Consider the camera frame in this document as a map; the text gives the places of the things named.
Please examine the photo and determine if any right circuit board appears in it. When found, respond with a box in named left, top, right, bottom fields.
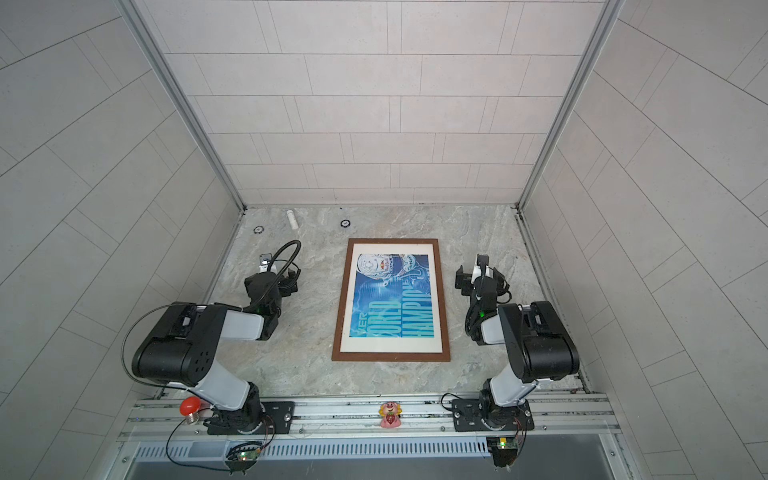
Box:
left=486, top=437, right=520, bottom=468

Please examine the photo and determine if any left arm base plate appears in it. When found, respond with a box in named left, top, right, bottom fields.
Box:
left=203, top=401, right=295, bottom=435

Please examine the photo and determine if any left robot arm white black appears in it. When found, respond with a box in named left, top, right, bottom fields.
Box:
left=131, top=268, right=300, bottom=435

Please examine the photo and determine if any blue poster with white mat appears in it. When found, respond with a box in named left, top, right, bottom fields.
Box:
left=349, top=253, right=436, bottom=338

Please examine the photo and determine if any white cylinder tube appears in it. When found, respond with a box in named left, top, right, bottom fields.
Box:
left=286, top=209, right=299, bottom=230

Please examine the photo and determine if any white mat board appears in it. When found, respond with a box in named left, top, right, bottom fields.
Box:
left=338, top=243, right=444, bottom=355

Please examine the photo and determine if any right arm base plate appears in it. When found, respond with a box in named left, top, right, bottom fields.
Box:
left=451, top=399, right=535, bottom=432

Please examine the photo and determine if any red emergency stop button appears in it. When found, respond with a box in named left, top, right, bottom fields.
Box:
left=179, top=396, right=202, bottom=425

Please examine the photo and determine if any brown wooden picture frame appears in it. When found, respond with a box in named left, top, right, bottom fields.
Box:
left=331, top=238, right=452, bottom=363

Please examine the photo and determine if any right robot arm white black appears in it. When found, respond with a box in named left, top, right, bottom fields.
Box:
left=451, top=255, right=580, bottom=432

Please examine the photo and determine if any left circuit board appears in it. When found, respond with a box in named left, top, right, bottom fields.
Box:
left=225, top=441, right=263, bottom=475

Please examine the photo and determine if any circuit board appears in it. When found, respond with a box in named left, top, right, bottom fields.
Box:
left=225, top=441, right=263, bottom=475
left=486, top=437, right=520, bottom=468

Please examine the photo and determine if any pink toy figurine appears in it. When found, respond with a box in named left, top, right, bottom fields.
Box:
left=379, top=401, right=402, bottom=429

